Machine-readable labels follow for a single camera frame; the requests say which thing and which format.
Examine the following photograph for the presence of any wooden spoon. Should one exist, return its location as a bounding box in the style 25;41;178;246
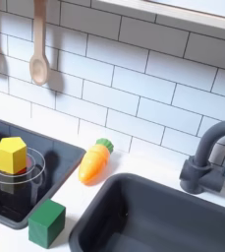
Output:
28;0;51;87

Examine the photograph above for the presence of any orange toy carrot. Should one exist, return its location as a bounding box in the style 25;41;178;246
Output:
78;138;115;185

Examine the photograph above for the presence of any green cube block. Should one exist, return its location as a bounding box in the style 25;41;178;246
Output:
28;198;67;250

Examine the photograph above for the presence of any yellow hexagonal block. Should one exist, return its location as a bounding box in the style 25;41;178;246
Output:
0;136;28;175

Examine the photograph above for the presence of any dark grey sink basin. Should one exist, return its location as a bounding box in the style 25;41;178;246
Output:
68;172;225;252

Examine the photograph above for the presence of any light wooden shelf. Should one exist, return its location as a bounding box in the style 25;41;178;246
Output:
90;0;225;32

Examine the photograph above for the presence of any black toy stove top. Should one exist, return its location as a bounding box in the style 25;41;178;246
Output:
0;119;87;230

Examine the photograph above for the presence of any dark grey tap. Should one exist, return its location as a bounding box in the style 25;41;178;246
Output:
179;118;225;195

